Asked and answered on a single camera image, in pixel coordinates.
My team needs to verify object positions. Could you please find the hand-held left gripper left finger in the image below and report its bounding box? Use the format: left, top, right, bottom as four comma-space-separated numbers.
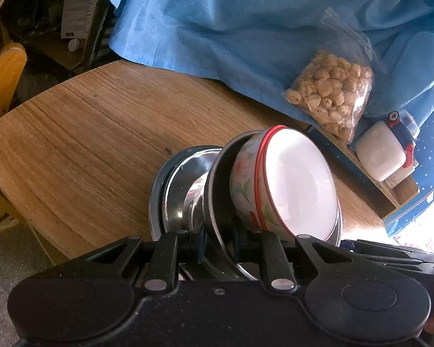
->
72, 230, 207, 294

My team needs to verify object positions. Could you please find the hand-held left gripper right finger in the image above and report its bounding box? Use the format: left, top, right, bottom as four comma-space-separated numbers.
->
235, 230, 355, 294

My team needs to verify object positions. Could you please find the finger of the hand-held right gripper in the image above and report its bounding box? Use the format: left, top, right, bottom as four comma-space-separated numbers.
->
362, 258, 434, 272
341, 239, 432, 260

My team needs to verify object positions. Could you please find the large steel plate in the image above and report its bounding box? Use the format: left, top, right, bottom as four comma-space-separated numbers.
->
149, 145, 225, 241

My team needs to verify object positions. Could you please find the white bowl with red rim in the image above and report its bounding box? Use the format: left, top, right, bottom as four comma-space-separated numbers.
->
255, 126, 341, 242
229, 127, 304, 232

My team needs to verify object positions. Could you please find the steel bowl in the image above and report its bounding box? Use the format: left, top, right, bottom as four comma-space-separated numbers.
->
204, 129, 344, 283

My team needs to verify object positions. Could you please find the white bottle with blue lid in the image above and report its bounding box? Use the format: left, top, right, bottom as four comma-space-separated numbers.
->
354, 110, 420, 182

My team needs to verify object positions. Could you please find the clear bag of snacks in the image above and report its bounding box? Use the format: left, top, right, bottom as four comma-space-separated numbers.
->
284, 7, 389, 144

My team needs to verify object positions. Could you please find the black plastic crate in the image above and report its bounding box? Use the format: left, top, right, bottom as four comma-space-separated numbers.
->
81, 0, 117, 66

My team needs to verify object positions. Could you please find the wooden chair back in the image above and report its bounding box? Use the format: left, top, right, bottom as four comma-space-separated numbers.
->
0, 43, 27, 127

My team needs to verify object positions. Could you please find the white printed box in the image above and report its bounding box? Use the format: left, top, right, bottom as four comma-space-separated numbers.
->
60, 0, 102, 40

